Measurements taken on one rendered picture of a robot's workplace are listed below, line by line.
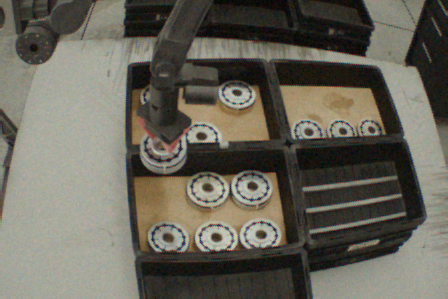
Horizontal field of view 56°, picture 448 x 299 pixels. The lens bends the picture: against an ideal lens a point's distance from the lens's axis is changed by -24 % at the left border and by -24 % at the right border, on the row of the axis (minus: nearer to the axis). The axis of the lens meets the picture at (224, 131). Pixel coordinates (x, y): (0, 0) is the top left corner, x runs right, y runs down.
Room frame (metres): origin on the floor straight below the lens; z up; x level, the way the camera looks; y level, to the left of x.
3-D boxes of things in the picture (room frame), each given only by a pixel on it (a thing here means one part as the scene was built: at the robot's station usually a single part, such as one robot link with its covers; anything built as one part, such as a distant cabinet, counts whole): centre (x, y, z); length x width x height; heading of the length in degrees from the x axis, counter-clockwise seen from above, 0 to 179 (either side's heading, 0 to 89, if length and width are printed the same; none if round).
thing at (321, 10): (2.00, -0.44, 0.37); 0.40 x 0.30 x 0.45; 98
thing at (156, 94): (0.67, 0.12, 1.22); 0.07 x 0.06 x 0.07; 98
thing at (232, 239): (0.56, -0.02, 0.86); 0.10 x 0.10 x 0.01
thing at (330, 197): (0.72, -0.39, 0.87); 0.40 x 0.30 x 0.11; 104
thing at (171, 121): (0.67, 0.12, 1.16); 0.10 x 0.07 x 0.07; 59
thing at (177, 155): (0.67, 0.12, 1.04); 0.10 x 0.10 x 0.01
